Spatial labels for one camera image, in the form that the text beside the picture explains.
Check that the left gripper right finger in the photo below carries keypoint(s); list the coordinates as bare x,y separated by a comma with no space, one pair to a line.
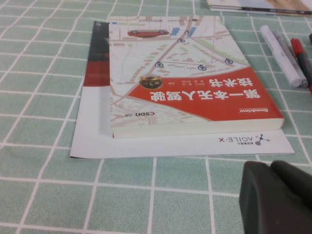
295,180

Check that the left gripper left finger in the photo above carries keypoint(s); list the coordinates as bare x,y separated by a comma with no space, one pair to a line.
273,209

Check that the grey marker pen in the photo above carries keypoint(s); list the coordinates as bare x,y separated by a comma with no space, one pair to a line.
292,58

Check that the white marker pen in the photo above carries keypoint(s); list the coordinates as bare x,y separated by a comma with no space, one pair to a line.
280,56

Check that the red-capped marker pen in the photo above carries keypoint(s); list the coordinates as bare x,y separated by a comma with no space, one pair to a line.
297,46

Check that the black marker pen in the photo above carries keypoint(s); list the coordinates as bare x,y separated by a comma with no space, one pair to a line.
310,40

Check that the red and white map book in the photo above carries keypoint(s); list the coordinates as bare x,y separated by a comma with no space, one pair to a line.
195,97

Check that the magazine with beige cover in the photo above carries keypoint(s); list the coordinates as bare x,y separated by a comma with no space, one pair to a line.
275,3

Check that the white AgileX brochure, red-black photo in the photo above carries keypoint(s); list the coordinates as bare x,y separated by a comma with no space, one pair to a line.
92,139

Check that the green checked tablecloth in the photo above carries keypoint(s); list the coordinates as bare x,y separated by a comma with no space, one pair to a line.
73,195

